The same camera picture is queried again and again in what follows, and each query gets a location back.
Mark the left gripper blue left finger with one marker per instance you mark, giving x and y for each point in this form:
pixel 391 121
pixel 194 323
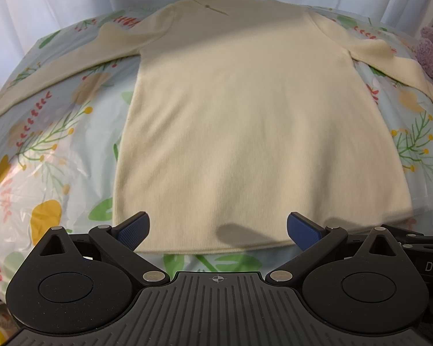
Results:
pixel 129 233

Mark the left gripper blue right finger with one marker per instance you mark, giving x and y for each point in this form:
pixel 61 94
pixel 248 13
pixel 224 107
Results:
pixel 307 234

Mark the cream knit sweater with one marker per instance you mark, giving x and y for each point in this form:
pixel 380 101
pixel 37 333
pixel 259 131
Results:
pixel 244 111

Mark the floral bed sheet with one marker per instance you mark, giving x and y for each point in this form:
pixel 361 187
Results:
pixel 58 154

